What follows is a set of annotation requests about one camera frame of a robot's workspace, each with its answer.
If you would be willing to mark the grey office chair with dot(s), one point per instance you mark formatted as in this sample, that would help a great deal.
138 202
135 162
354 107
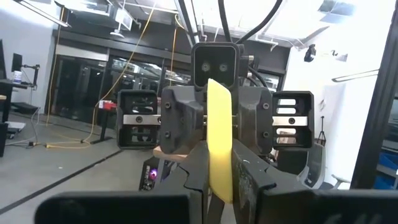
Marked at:
314 168

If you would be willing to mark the blue storage bins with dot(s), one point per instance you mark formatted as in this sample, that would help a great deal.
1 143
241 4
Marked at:
387 169

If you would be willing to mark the red box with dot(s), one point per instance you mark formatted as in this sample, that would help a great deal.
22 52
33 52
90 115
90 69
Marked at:
108 104

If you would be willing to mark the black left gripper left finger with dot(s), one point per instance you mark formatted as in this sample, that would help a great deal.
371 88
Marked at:
199 174

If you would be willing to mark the large yellow wedge eraser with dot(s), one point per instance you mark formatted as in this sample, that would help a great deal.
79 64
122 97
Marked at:
219 130

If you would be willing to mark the small black monitor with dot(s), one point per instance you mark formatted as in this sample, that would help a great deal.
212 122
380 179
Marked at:
17 62

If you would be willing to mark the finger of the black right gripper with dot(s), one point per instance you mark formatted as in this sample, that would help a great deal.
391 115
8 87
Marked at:
183 118
255 118

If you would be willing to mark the black computer tower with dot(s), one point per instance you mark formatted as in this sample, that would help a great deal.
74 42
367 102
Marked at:
149 175

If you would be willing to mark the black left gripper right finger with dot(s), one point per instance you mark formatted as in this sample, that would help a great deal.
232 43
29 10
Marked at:
248 180

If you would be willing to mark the wooden table top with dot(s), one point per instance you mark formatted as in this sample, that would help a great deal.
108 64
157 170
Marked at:
169 154

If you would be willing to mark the black tripod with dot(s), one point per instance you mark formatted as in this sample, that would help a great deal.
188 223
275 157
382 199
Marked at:
322 133

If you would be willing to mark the black floor stand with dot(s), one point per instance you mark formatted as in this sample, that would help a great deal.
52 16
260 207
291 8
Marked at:
104 127

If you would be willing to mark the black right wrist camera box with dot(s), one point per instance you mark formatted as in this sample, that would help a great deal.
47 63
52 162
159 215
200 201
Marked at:
214 56

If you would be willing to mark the black security camera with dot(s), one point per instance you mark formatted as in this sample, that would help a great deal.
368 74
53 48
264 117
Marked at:
310 53

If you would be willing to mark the black desk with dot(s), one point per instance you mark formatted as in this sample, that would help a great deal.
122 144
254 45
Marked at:
7 90

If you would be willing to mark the white bottle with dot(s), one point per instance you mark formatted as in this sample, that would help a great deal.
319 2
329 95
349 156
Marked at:
17 77

